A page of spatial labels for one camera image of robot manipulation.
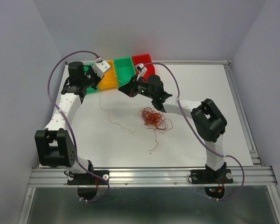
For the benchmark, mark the green bin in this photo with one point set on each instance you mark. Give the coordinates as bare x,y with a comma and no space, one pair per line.
86,68
125,70

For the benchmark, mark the red bin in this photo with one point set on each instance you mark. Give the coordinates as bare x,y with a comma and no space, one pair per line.
144,58

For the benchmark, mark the leftmost green bin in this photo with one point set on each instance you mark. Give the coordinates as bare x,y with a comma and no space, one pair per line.
86,68

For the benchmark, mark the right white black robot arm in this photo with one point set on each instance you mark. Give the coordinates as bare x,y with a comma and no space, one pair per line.
209,125

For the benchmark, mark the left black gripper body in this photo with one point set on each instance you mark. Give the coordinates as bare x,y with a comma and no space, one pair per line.
91,79

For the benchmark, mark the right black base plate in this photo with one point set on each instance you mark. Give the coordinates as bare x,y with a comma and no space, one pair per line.
209,177

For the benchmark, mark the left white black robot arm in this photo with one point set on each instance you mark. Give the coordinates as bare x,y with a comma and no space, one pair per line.
56,147

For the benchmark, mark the aluminium front rail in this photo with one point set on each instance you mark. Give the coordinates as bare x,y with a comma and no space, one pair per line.
146,177

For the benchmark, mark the yellow bin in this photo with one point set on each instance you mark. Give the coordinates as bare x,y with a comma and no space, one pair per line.
110,80

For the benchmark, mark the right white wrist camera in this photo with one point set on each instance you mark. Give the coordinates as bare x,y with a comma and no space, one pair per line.
141,69

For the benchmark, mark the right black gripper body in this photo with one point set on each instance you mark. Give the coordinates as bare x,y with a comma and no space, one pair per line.
141,88

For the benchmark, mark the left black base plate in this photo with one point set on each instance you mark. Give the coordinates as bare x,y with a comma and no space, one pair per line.
86,179

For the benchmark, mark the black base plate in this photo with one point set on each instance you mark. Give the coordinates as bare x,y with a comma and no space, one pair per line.
86,179
209,177

